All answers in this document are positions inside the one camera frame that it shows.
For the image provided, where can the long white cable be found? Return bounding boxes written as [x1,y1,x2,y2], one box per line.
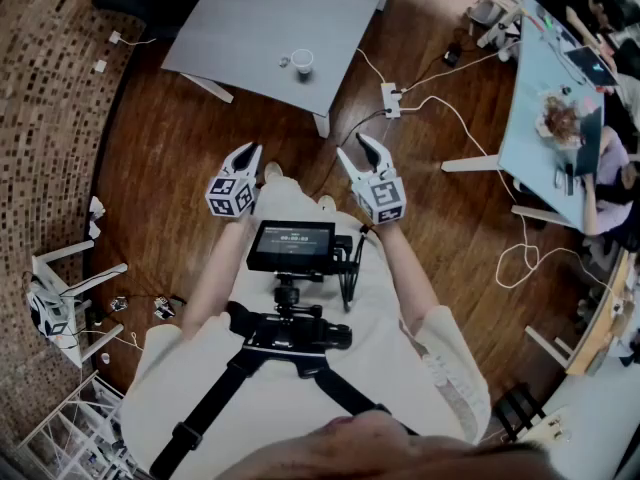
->
[399,94,617,310]

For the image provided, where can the grey table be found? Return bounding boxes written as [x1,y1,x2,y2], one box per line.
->
[160,0,397,140]

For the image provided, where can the beige trousers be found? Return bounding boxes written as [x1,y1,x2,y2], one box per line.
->
[252,175,369,249]

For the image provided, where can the white power strip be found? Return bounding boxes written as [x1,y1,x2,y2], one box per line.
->
[380,82,404,120]

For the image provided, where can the light blue table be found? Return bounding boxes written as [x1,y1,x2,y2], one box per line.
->
[441,0,607,234]

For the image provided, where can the person's right forearm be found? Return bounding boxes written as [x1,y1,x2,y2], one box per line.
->
[372,220,441,330]

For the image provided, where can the black chest monitor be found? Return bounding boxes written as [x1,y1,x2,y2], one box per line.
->
[245,219,338,275]

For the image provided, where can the black stool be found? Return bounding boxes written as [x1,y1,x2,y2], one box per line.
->
[493,381,547,443]

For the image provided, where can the person's own face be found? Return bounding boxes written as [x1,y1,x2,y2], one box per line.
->
[219,412,501,480]

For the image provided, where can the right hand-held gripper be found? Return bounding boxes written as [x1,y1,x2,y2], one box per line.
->
[335,132,407,226]

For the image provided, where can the white stool frame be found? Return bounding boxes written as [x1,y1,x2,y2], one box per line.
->
[29,239,130,370]

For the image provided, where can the spare white gripper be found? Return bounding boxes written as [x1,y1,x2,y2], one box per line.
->
[26,287,72,340]

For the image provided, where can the crumpled white paper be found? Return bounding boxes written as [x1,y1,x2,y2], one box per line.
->
[88,195,108,240]

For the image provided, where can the black harness straps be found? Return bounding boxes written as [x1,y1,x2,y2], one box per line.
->
[148,300,419,480]

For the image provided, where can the open laptop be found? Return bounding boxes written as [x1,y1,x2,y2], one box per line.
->
[564,44,620,88]

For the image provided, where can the round white table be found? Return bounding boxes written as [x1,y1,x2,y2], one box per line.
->
[517,406,574,447]

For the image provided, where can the thin white cable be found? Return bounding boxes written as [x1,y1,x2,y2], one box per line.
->
[402,41,522,94]

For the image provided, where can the wooden desk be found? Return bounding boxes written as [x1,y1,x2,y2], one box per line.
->
[564,251,632,377]

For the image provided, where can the white wire rack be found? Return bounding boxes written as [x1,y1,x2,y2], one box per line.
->
[17,370,139,480]

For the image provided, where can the black chest camera rig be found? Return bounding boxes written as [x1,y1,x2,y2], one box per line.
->
[227,235,369,380]

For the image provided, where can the beige shirt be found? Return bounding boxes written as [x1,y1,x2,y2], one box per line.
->
[119,212,494,475]

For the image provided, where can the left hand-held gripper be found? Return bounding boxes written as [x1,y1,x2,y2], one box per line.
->
[204,141,264,220]

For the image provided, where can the person's left forearm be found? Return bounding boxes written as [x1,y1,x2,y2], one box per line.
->
[180,212,257,342]

